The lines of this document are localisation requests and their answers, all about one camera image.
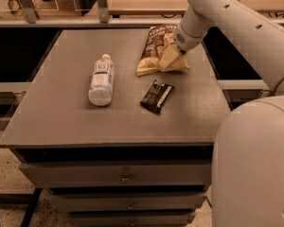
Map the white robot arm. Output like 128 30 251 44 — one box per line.
174 0 284 227

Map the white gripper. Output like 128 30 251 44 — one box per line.
158 25 203 72

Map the clear plastic water bottle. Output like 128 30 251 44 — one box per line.
88 54 115 106

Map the brown sea salt chip bag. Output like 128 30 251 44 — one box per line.
136 25 190 76

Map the grey drawer cabinet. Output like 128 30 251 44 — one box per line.
0 29 229 227

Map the black snack bar wrapper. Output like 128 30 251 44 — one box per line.
140 80 173 114

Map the wooden shelf with metal posts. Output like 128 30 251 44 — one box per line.
0 0 284 27

